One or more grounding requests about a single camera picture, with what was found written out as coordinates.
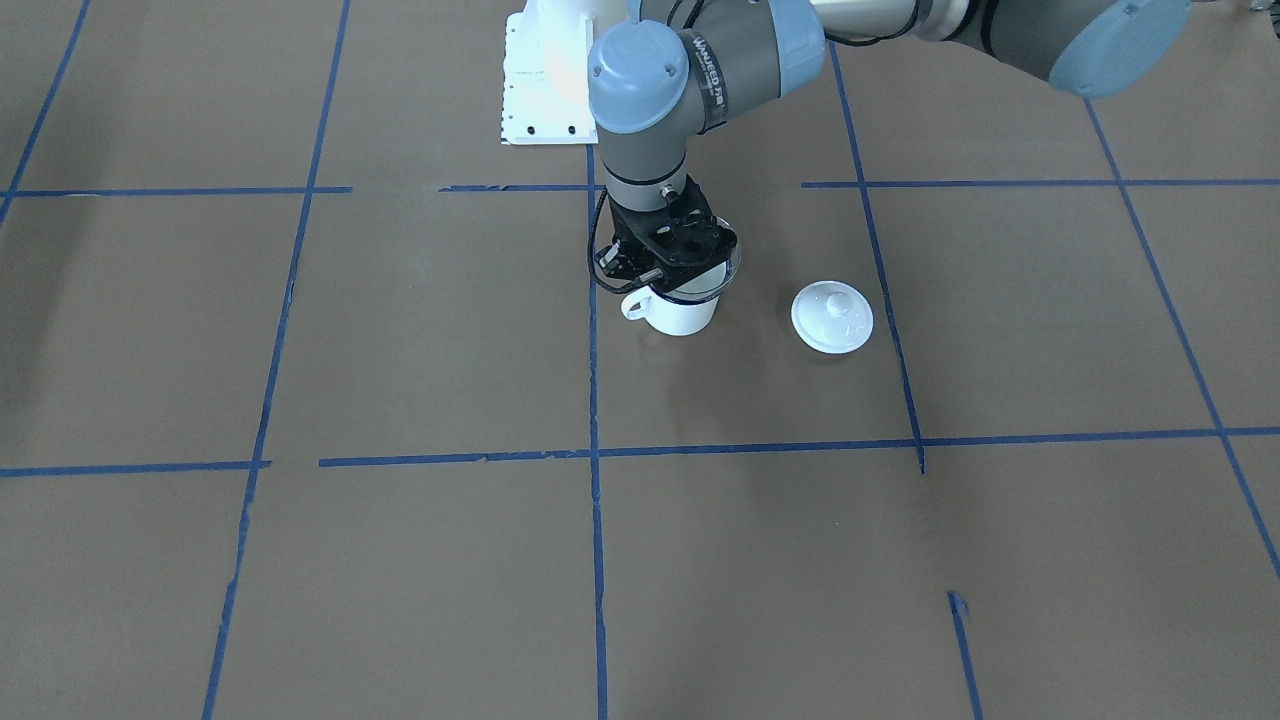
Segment clear glass funnel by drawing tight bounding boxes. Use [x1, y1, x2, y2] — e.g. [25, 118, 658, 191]
[658, 247, 741, 306]

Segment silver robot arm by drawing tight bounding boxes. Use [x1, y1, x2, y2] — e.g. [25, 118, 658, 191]
[585, 1, 1192, 304]

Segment brown paper table cover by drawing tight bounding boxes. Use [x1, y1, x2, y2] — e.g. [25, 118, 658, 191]
[3, 1, 1277, 719]

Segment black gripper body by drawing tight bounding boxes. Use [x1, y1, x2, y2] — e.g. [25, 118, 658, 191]
[605, 200, 666, 263]

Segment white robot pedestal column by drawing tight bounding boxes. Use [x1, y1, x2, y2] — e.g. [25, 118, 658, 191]
[500, 1, 603, 146]

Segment white enamel mug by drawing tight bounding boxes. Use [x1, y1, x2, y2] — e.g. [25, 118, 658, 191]
[620, 288, 719, 337]

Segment white mug lid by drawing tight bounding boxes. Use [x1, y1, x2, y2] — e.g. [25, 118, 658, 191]
[790, 281, 876, 355]

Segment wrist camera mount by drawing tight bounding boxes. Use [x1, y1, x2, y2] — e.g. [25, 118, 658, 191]
[635, 177, 741, 296]

